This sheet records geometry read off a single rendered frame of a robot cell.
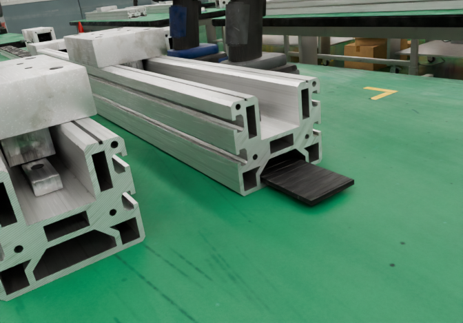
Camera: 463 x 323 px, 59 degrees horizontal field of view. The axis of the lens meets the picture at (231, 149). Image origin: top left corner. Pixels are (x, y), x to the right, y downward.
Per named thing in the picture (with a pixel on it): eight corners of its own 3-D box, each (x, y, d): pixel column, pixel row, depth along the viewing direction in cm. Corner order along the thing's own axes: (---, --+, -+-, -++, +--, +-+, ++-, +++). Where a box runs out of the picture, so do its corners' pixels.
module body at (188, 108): (46, 85, 98) (36, 49, 95) (87, 76, 103) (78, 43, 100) (241, 197, 35) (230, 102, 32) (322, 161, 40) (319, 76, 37)
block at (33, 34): (26, 52, 185) (20, 30, 181) (52, 47, 191) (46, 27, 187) (32, 53, 177) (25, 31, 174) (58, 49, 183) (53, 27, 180)
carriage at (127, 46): (73, 76, 71) (63, 36, 68) (132, 64, 76) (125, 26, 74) (103, 87, 58) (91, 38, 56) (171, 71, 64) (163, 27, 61)
